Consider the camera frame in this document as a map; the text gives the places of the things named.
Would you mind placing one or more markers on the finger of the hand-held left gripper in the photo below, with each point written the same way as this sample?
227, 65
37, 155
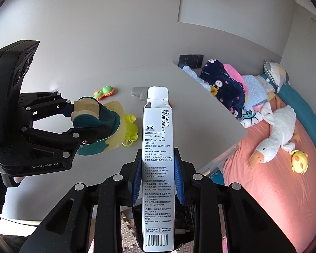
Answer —
89, 133
50, 102

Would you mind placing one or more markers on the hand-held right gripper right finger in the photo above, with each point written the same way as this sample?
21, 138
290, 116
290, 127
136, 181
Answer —
178, 181

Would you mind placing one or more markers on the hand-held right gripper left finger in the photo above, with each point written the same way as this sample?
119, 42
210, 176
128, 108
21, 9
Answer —
137, 181

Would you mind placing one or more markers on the teal whale toy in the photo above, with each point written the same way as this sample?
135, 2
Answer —
108, 121

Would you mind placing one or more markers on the white printed carton box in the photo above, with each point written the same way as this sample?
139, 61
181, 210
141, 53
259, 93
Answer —
158, 163

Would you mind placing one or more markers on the blue yellow frog toy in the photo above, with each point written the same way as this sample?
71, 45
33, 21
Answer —
131, 133

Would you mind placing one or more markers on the orange green plastic toy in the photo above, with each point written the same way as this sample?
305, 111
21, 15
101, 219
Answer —
104, 91

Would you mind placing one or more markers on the foam floor mat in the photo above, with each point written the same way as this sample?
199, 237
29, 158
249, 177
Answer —
125, 229

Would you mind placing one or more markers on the grey corner guard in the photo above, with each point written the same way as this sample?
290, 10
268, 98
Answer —
139, 91

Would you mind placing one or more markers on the pink bed sheet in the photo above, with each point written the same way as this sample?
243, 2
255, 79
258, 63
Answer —
266, 203

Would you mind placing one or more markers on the white cartoon print cloth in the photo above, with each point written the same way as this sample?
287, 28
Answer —
248, 118

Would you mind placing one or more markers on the small yellow toy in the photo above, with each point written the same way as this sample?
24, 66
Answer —
213, 90

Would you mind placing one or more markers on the navy printed blanket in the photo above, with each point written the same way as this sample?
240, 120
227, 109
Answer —
226, 92

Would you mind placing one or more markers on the pale blue cloth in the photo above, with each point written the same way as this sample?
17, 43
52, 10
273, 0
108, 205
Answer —
193, 75

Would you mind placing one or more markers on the white goose plush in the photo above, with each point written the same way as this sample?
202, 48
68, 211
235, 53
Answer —
279, 126

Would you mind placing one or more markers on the light blue knit blanket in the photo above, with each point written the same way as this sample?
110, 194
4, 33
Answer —
255, 88

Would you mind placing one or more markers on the pink cloth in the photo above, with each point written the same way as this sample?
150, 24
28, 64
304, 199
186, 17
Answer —
234, 72

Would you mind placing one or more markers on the yellow chick plush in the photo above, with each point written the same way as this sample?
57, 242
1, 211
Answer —
299, 162

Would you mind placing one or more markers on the teal bolster pillow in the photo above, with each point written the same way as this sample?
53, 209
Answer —
300, 105

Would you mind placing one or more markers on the checkered pillow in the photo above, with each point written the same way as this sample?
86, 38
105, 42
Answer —
276, 75

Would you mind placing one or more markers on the black wall socket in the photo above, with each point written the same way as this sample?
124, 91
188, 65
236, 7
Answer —
191, 61

